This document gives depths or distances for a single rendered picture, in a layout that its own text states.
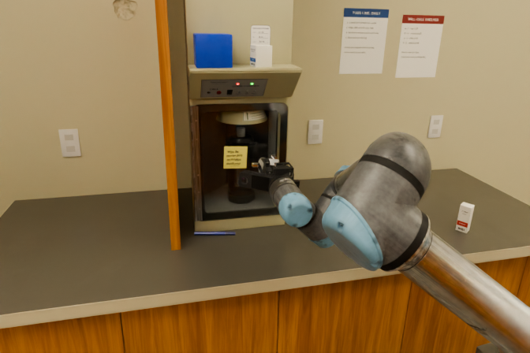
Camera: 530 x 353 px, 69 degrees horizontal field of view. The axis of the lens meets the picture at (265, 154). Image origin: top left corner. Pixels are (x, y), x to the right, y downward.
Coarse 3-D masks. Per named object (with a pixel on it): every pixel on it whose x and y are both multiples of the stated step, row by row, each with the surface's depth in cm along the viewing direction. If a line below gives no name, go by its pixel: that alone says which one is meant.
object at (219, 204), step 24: (216, 120) 121; (240, 120) 123; (264, 120) 125; (216, 144) 124; (240, 144) 125; (264, 144) 127; (216, 168) 126; (216, 192) 129; (240, 192) 131; (264, 192) 133; (216, 216) 132; (240, 216) 134
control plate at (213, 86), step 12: (204, 84) 110; (216, 84) 111; (228, 84) 112; (240, 84) 113; (252, 84) 114; (264, 84) 115; (204, 96) 116; (216, 96) 116; (228, 96) 117; (240, 96) 118
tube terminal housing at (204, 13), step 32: (192, 0) 110; (224, 0) 112; (256, 0) 114; (288, 0) 116; (192, 32) 113; (224, 32) 115; (288, 32) 119; (192, 64) 115; (288, 128) 129; (192, 192) 133; (224, 224) 135; (256, 224) 138
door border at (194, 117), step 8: (192, 112) 119; (192, 120) 120; (192, 136) 121; (192, 152) 122; (192, 168) 124; (200, 176) 126; (200, 184) 127; (200, 192) 128; (200, 200) 129; (200, 208) 130; (200, 216) 130
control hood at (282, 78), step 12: (192, 72) 105; (204, 72) 106; (216, 72) 107; (228, 72) 107; (240, 72) 108; (252, 72) 109; (264, 72) 110; (276, 72) 111; (288, 72) 111; (300, 72) 112; (192, 84) 110; (276, 84) 116; (288, 84) 117; (192, 96) 115; (252, 96) 120; (264, 96) 120; (276, 96) 121; (288, 96) 122
